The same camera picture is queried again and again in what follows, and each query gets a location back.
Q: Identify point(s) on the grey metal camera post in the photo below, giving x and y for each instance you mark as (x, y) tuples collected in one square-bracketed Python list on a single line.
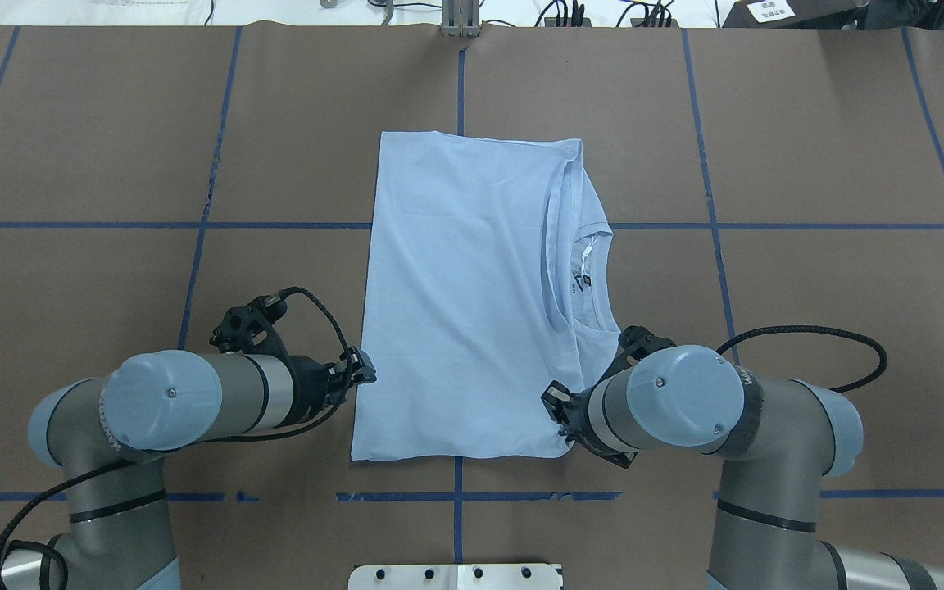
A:
[(460, 18)]

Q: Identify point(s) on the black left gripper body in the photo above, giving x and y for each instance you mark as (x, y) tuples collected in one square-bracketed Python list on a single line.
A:
[(305, 388)]

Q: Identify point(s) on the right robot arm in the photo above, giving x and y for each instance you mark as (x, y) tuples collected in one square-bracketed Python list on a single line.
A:
[(778, 440)]

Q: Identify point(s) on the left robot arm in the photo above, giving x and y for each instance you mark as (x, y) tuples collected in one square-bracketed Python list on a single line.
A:
[(107, 526)]

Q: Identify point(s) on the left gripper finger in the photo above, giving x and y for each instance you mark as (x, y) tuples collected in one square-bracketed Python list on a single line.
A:
[(357, 385), (355, 364)]

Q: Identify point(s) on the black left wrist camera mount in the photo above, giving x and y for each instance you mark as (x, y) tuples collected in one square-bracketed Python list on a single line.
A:
[(250, 329)]

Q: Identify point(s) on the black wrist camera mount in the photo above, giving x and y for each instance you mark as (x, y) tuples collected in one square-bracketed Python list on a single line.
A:
[(250, 329), (635, 343)]

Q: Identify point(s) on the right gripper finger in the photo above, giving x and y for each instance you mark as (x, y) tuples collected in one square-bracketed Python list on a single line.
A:
[(559, 402)]

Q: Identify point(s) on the light blue t-shirt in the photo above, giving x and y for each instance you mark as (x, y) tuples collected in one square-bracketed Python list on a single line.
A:
[(487, 281)]

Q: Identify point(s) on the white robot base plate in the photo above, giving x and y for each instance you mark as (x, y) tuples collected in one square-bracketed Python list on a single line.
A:
[(458, 576)]

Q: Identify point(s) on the black box with label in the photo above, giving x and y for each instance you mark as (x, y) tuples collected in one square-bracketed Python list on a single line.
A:
[(796, 15)]

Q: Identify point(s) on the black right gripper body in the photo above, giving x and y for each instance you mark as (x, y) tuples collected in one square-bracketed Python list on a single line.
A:
[(577, 412)]

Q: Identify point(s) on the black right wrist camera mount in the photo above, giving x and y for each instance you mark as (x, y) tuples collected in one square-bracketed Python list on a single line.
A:
[(635, 343)]

